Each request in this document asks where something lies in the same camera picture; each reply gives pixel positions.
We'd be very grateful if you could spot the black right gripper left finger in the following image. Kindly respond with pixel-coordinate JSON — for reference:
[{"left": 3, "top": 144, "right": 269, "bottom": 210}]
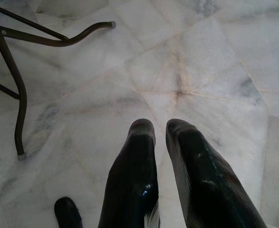
[{"left": 98, "top": 118, "right": 160, "bottom": 228}]

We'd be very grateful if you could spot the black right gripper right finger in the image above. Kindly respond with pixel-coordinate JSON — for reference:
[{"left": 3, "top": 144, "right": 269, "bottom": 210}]
[{"left": 165, "top": 118, "right": 269, "bottom": 228}]

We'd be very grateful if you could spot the marble top folding table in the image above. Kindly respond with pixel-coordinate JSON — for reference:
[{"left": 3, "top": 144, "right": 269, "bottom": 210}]
[{"left": 0, "top": 0, "right": 117, "bottom": 160}]

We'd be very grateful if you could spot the black robot foot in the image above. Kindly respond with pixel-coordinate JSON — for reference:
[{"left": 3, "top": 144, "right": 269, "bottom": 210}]
[{"left": 54, "top": 196, "right": 83, "bottom": 228}]

